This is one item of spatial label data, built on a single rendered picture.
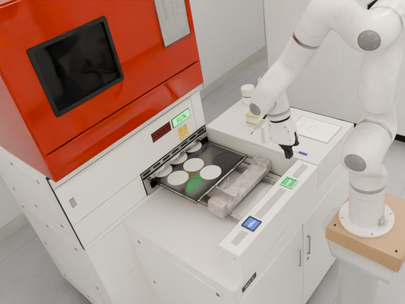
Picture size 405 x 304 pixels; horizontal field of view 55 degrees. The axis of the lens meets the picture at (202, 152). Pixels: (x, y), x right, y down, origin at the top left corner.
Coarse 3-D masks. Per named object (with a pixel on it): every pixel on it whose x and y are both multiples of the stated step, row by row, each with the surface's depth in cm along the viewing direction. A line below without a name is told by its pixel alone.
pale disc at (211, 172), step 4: (204, 168) 182; (208, 168) 182; (212, 168) 181; (216, 168) 181; (220, 168) 180; (200, 172) 181; (204, 172) 180; (208, 172) 180; (212, 172) 179; (216, 172) 179; (220, 172) 178; (204, 176) 178; (208, 176) 177; (212, 176) 177; (216, 176) 176
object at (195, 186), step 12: (204, 144) 198; (192, 156) 191; (204, 156) 190; (216, 156) 188; (228, 156) 187; (240, 156) 185; (180, 168) 185; (228, 168) 179; (192, 180) 177; (204, 180) 175; (216, 180) 174; (192, 192) 170; (204, 192) 170
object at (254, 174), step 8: (248, 168) 180; (256, 168) 179; (264, 168) 178; (240, 176) 177; (248, 176) 176; (256, 176) 175; (264, 176) 178; (232, 184) 174; (240, 184) 173; (248, 184) 172; (256, 184) 175; (240, 192) 168; (232, 200) 165; (240, 200) 168; (208, 208) 165; (232, 208) 165; (224, 216) 162
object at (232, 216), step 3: (201, 201) 173; (201, 204) 175; (204, 204) 173; (207, 204) 171; (207, 207) 172; (228, 213) 164; (231, 213) 164; (234, 213) 163; (225, 216) 166; (228, 216) 164; (231, 216) 163; (234, 216) 162; (237, 216) 162; (240, 216) 162; (231, 219) 164; (234, 219) 162; (237, 219) 161; (240, 219) 160; (237, 222) 162
